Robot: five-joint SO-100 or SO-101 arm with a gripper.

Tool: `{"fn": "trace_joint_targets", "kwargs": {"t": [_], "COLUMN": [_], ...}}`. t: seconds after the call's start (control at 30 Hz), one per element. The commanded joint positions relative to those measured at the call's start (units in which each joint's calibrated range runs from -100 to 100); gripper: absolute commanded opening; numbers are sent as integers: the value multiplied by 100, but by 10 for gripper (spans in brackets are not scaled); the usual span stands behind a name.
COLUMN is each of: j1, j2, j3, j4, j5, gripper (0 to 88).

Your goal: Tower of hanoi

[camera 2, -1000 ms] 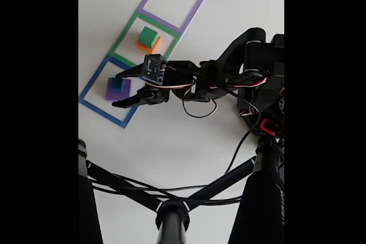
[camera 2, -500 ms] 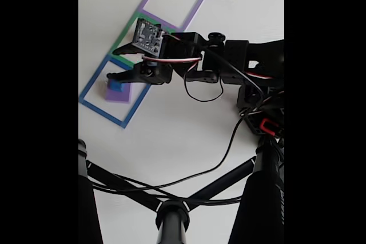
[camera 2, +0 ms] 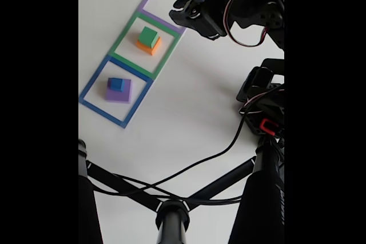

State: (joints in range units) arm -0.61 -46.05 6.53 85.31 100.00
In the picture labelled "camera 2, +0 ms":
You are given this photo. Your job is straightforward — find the green block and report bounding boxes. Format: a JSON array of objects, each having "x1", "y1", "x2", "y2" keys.
[{"x1": 138, "y1": 26, "x2": 160, "y2": 49}]

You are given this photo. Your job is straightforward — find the small blue block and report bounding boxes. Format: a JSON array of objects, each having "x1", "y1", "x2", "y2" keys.
[{"x1": 108, "y1": 77, "x2": 126, "y2": 93}]

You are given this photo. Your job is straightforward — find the large purple block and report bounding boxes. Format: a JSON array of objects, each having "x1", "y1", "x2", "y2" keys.
[{"x1": 106, "y1": 77, "x2": 133, "y2": 103}]

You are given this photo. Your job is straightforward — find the orange block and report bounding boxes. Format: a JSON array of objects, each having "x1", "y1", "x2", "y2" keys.
[{"x1": 136, "y1": 37, "x2": 162, "y2": 57}]

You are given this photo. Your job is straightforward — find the red clamp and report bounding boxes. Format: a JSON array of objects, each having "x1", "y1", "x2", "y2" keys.
[{"x1": 259, "y1": 118, "x2": 280, "y2": 137}]

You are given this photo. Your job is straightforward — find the black tripod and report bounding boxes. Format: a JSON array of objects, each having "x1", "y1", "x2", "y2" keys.
[{"x1": 78, "y1": 138, "x2": 285, "y2": 244}]

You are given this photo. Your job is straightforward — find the red white black servo cable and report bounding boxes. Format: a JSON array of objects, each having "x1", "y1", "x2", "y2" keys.
[{"x1": 188, "y1": 0, "x2": 270, "y2": 47}]

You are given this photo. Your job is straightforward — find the purple square frame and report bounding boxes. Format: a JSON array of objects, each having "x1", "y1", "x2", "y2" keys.
[{"x1": 139, "y1": 0, "x2": 192, "y2": 35}]

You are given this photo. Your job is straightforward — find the green square frame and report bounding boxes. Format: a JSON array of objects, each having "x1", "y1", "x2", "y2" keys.
[{"x1": 108, "y1": 11, "x2": 182, "y2": 81}]

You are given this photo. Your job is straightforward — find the blue square frame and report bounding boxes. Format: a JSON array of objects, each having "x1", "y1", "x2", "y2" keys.
[{"x1": 79, "y1": 54, "x2": 154, "y2": 129}]

